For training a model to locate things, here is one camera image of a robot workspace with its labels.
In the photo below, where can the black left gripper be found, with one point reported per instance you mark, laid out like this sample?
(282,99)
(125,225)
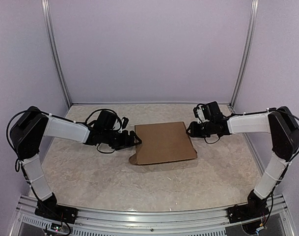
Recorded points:
(125,143)

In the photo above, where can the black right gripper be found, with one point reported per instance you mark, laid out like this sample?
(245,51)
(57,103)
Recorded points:
(194,132)

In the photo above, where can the brown cardboard box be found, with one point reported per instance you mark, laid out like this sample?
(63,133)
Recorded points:
(162,143)

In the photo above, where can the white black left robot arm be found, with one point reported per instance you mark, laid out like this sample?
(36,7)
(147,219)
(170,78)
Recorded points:
(26,130)

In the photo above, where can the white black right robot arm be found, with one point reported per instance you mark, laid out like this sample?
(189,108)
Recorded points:
(279,123)

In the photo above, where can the small circuit board with LEDs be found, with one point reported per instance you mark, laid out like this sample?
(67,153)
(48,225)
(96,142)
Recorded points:
(56,227)

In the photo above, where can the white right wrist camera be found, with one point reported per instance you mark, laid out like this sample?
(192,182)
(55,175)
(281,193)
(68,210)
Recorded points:
(197,110)

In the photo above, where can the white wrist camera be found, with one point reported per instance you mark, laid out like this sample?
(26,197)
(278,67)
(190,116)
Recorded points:
(124,122)
(197,110)

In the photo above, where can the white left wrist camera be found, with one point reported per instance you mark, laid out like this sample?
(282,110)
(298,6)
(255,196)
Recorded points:
(124,122)

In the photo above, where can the aluminium front rail frame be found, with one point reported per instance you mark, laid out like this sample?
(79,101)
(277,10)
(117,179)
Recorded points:
(97,222)

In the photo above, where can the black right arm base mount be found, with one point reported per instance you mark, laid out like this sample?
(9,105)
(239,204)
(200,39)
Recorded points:
(254,208)

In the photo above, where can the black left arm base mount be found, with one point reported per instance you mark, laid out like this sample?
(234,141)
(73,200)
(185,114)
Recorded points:
(56,212)

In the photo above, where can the right aluminium frame post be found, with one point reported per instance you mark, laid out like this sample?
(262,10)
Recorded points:
(246,52)

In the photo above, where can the aluminium frame post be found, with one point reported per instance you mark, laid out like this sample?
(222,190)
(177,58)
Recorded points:
(246,52)
(54,51)

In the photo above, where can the left aluminium frame post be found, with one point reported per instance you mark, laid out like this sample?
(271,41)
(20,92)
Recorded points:
(54,51)

